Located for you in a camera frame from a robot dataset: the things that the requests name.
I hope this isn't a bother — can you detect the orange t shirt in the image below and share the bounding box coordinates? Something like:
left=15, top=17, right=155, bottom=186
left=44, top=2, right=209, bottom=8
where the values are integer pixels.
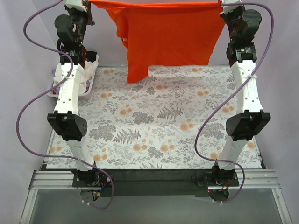
left=93, top=0, right=225, bottom=84

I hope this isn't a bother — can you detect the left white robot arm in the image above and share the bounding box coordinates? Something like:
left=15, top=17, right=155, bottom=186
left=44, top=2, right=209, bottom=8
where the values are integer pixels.
left=47, top=0, right=99, bottom=186

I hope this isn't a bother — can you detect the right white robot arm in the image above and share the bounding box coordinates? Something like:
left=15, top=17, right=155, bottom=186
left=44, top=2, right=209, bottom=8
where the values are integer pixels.
left=211, top=0, right=271, bottom=186

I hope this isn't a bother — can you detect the black garment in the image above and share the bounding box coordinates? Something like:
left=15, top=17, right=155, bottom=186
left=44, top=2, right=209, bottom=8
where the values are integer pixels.
left=85, top=51, right=97, bottom=62

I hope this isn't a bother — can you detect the white t shirt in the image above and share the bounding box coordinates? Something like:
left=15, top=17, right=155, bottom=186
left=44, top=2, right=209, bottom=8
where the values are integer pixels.
left=53, top=61, right=98, bottom=84

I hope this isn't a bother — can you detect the purple garment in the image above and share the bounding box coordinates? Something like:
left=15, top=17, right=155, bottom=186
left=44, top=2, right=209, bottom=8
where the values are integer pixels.
left=49, top=81, right=91, bottom=97

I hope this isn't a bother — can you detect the white laundry basket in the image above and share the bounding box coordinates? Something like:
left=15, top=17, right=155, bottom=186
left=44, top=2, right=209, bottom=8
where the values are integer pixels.
left=47, top=51, right=99, bottom=100

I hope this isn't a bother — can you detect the floral table mat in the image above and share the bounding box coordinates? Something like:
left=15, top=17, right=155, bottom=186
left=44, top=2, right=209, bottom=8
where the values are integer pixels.
left=46, top=66, right=262, bottom=170

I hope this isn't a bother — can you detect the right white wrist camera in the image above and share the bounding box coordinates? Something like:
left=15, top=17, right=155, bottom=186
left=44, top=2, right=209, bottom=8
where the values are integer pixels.
left=218, top=0, right=242, bottom=14

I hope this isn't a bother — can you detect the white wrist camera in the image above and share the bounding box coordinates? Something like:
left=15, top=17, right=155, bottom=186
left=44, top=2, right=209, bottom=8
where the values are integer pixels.
left=64, top=0, right=87, bottom=12
left=218, top=0, right=242, bottom=14

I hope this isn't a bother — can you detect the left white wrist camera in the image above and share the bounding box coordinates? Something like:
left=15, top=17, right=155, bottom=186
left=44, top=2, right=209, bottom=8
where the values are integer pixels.
left=64, top=0, right=87, bottom=12

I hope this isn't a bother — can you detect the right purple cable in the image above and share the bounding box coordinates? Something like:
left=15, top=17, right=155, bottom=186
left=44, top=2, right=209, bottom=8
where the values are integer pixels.
left=194, top=1, right=274, bottom=203

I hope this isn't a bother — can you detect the purple cable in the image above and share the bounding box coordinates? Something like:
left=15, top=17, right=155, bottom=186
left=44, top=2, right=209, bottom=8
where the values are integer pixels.
left=194, top=1, right=274, bottom=203
left=15, top=0, right=115, bottom=209

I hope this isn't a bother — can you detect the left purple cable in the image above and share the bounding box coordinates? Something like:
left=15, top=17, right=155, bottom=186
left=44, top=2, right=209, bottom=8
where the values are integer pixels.
left=15, top=0, right=115, bottom=209

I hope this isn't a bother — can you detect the aluminium frame rail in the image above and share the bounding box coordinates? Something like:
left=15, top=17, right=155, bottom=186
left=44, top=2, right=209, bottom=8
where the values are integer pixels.
left=29, top=171, right=74, bottom=189

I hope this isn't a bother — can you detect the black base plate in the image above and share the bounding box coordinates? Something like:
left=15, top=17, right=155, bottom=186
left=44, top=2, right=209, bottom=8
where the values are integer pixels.
left=72, top=168, right=239, bottom=197

